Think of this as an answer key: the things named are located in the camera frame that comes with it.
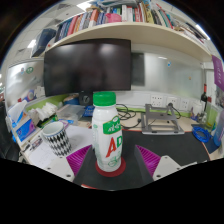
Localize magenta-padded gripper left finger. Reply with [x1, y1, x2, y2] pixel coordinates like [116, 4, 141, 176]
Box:
[42, 144, 94, 187]

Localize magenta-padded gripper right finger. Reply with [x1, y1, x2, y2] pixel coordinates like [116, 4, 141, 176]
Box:
[133, 144, 184, 186]

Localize white drink bottle green cap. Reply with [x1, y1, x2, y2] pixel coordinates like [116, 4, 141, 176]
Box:
[91, 91, 125, 174]

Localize translucent purple water jug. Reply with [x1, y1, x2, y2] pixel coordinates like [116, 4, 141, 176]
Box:
[212, 109, 224, 148]

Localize black red-edged desk mat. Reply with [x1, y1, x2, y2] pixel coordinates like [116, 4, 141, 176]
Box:
[72, 128, 212, 190]

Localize black white checkered mug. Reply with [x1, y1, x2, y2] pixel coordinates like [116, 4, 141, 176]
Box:
[41, 120, 73, 158]

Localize white paper sheet stack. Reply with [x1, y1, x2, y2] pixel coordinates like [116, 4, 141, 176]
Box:
[27, 124, 96, 170]

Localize grey metal laptop stand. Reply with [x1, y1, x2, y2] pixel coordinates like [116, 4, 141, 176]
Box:
[140, 102, 186, 136]

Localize flat round red coaster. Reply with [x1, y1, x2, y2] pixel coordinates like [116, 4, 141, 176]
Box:
[94, 156, 127, 178]

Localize blue purple packet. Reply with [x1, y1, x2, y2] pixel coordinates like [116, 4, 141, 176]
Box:
[14, 116, 38, 143]

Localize dark blue pad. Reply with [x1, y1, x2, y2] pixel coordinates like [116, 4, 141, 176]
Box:
[202, 137, 221, 155]

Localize clear plastic box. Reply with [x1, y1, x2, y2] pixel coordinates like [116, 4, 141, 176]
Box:
[55, 103, 86, 122]

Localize black office chair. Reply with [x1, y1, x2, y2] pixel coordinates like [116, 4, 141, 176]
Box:
[0, 102, 20, 162]

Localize stack of white napkins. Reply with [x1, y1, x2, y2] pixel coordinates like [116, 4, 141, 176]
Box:
[27, 102, 59, 124]

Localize small blue box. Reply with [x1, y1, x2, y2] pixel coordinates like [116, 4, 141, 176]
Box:
[82, 105, 96, 118]

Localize blue tissue box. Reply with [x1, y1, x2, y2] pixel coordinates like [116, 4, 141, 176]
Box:
[6, 99, 29, 130]

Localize dark bottle with red neck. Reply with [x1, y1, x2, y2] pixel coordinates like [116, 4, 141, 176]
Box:
[200, 82, 210, 103]

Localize black computer monitor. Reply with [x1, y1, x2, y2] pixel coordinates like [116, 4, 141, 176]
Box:
[42, 37, 133, 99]

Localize purple hanging sign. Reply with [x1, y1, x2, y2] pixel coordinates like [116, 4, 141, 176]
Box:
[211, 54, 224, 93]

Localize ceiling lights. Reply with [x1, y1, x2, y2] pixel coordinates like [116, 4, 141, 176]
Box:
[26, 0, 212, 50]

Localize coiled blue cable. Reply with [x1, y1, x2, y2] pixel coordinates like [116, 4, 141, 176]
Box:
[191, 125, 213, 144]

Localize black cable bundle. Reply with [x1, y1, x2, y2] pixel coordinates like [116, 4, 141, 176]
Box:
[115, 103, 143, 130]

